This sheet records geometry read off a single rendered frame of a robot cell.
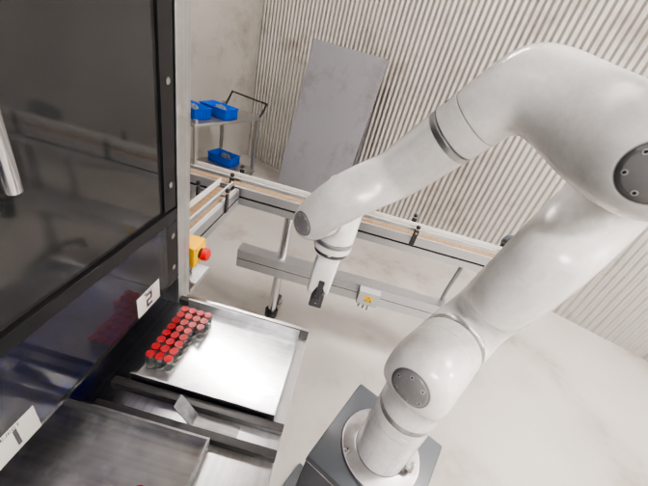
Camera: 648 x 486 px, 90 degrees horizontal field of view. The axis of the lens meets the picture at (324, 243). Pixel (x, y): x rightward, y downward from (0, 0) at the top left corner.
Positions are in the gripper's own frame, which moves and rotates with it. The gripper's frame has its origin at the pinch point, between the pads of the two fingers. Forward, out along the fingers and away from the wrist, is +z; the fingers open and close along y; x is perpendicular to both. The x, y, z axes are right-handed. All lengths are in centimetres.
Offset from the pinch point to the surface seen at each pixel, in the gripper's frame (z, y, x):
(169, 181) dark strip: -18.3, -3.4, -39.7
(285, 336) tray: 22.2, -5.5, -5.5
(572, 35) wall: -96, -245, 128
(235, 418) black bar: 20.4, 22.2, -10.0
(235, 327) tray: 22.2, -3.4, -20.2
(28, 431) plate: 10, 39, -39
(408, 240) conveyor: 20, -82, 37
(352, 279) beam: 55, -87, 18
